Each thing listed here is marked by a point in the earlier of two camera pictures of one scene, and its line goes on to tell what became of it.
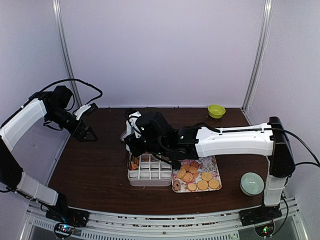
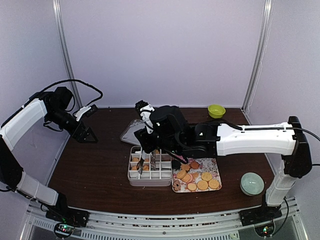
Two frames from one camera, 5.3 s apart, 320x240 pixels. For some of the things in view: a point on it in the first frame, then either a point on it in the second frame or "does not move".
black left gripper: x=74 y=132 does not move
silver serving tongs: x=130 y=157 to x=152 y=160
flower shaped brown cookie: x=176 y=185 does not move
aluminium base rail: x=212 y=226 does not move
